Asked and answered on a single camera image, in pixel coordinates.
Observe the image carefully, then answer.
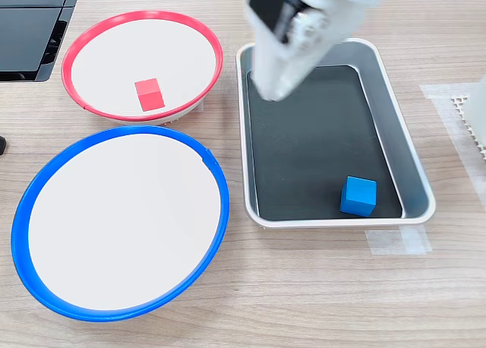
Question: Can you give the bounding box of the short clear tape piece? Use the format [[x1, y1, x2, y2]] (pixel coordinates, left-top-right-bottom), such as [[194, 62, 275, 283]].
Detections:
[[364, 226, 433, 256]]

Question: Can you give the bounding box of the black tray mat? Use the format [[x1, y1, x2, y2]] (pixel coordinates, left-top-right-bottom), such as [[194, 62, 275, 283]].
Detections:
[[245, 65, 403, 222]]

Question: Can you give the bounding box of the pale perforated base plate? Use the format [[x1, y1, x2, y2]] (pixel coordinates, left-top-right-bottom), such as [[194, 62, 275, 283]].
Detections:
[[450, 93, 486, 161]]

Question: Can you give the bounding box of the red-rimmed white round plate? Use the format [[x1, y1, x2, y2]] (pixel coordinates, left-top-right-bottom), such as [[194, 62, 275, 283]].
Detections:
[[61, 9, 224, 125]]

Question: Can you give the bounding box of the small blue cube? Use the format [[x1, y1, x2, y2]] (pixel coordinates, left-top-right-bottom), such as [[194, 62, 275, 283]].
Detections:
[[339, 176, 378, 218]]

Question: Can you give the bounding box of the blue-rimmed white round plate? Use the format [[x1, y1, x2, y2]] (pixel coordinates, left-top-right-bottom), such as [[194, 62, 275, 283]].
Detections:
[[10, 125, 231, 323]]

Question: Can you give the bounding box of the steel rectangular tray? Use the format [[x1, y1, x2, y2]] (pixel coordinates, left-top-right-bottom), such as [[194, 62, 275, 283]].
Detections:
[[235, 37, 437, 229]]

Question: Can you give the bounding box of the small red cube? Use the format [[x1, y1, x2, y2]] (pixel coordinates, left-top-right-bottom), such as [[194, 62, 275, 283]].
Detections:
[[134, 78, 166, 112]]

